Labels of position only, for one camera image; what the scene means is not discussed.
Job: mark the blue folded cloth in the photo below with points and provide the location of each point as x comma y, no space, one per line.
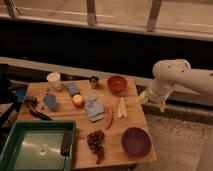
94,108

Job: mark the bunch of dark grapes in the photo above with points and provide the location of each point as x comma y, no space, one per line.
94,142

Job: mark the black handled utensil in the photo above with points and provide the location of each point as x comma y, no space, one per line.
40,115

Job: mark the green plastic tray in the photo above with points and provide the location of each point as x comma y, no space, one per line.
36,146

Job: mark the orange bowl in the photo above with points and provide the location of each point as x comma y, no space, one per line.
116,84

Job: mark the blue sponge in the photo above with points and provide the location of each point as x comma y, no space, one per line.
73,90

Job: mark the blue scoop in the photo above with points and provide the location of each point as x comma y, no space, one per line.
50,101

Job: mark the white paper cup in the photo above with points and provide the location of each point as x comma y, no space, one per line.
54,79

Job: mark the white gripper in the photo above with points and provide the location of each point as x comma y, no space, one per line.
158,92

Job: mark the small dark toy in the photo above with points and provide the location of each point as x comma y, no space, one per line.
31,101

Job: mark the dark brush in tray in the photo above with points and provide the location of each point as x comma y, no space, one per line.
66,143

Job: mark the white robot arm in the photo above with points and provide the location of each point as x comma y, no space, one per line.
168,73

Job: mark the small metal cup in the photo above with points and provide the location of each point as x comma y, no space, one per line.
94,81

